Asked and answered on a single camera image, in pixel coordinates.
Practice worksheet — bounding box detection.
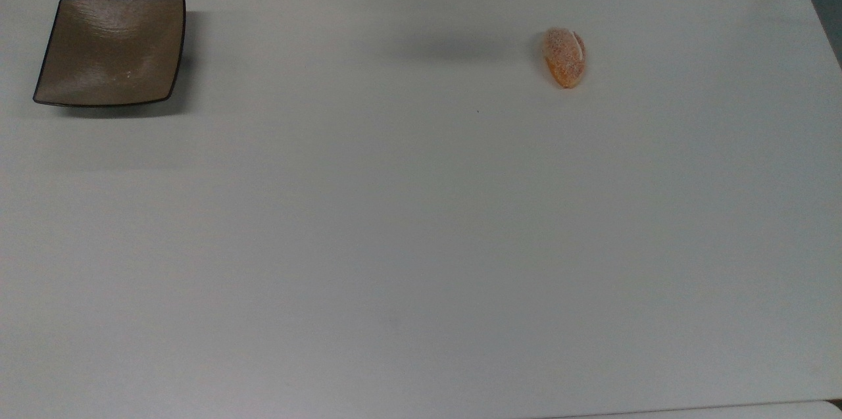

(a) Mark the brown square ceramic plate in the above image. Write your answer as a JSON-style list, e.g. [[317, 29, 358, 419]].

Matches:
[[33, 0, 187, 108]]

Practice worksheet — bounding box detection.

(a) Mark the orange sugar-dusted bread roll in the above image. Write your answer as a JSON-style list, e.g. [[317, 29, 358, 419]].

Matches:
[[541, 27, 586, 89]]

